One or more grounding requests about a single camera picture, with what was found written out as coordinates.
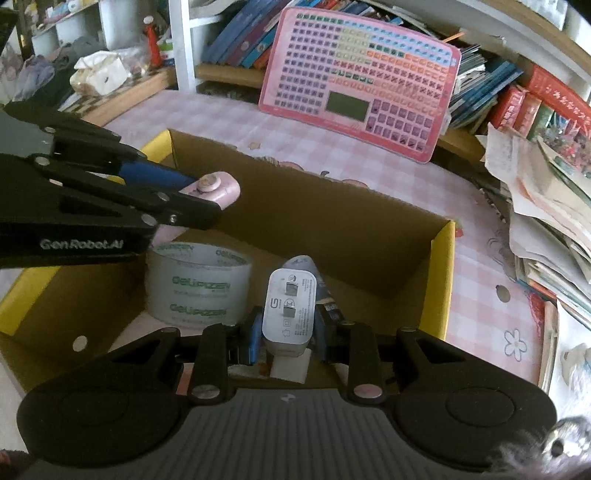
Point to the stack of papers and books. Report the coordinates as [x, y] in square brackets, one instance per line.
[545, 207]

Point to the pink plush toy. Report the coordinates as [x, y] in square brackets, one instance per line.
[224, 189]

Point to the clear tape roll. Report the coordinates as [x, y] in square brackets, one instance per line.
[198, 286]

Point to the pile of clothes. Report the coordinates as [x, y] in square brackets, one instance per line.
[41, 74]

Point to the red bottle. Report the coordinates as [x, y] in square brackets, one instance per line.
[153, 44]

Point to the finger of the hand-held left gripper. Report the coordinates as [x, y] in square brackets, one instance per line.
[152, 171]
[184, 210]

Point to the white power strip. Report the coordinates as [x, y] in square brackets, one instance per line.
[577, 364]

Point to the white bookshelf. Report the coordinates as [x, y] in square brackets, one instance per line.
[184, 46]

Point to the red upright books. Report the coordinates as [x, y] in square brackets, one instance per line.
[512, 110]

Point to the pink learning board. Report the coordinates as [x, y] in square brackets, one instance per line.
[360, 78]

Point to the white tissue pack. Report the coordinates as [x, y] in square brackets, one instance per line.
[99, 74]

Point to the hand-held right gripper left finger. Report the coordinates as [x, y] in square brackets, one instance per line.
[253, 337]

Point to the large white charger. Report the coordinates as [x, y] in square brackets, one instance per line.
[288, 314]

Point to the red box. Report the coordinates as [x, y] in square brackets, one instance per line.
[561, 94]

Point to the grey fluffy fabric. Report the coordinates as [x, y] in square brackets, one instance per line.
[554, 447]

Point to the pink checked tablecloth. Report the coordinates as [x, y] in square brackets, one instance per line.
[480, 286]

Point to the leaning blue books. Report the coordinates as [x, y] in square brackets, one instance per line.
[485, 87]

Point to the row of blue books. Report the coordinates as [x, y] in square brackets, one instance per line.
[244, 37]

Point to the small white charger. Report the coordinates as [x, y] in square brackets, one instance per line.
[288, 370]

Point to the yellow cardboard box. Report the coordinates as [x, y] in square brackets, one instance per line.
[346, 230]

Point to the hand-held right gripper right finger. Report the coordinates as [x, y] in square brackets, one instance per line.
[325, 337]

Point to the wooden chess board box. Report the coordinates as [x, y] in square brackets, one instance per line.
[124, 97]

